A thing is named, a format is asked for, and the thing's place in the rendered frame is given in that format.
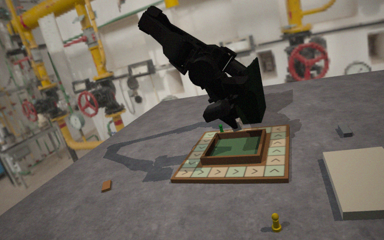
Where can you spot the white die with black pips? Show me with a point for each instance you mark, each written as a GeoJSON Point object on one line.
{"type": "Point", "coordinates": [239, 124]}

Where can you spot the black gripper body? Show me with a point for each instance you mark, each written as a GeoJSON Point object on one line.
{"type": "Point", "coordinates": [222, 106]}

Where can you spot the yellow pawn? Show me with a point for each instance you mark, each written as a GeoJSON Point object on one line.
{"type": "Point", "coordinates": [276, 227]}

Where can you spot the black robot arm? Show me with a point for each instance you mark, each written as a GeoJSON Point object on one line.
{"type": "Point", "coordinates": [187, 53]}

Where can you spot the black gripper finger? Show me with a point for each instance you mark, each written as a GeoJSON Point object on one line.
{"type": "Point", "coordinates": [230, 119]}
{"type": "Point", "coordinates": [232, 101]}

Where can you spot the orange flat rectangular block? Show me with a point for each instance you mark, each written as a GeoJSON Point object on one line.
{"type": "Point", "coordinates": [106, 186]}

